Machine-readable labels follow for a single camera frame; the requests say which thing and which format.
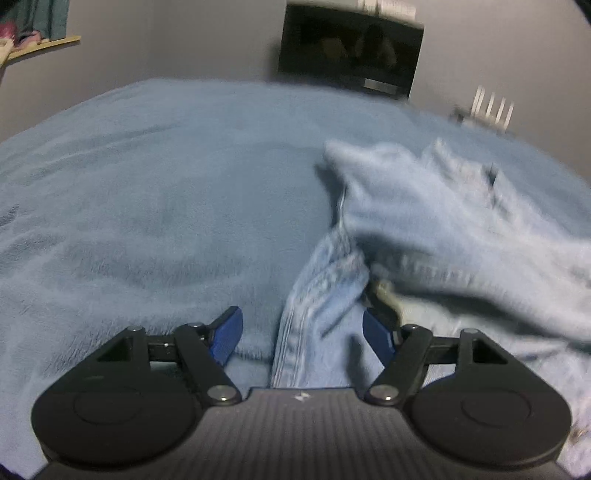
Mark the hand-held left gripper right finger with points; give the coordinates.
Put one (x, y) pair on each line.
(378, 334)

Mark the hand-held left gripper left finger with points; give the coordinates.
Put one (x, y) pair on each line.
(227, 334)

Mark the light blue denim jeans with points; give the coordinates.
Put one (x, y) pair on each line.
(415, 217)

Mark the blue fleece blanket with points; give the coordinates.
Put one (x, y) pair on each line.
(161, 194)

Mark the white router with antennas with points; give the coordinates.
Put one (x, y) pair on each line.
(489, 117)

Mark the black flat screen television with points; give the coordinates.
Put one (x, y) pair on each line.
(351, 46)

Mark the white items above television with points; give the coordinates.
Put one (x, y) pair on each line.
(390, 8)

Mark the pink cloth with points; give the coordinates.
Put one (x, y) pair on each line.
(18, 37)

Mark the teal hanging cloth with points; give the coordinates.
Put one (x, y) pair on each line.
(46, 16)

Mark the wooden wall shelf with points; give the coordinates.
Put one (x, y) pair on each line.
(44, 46)

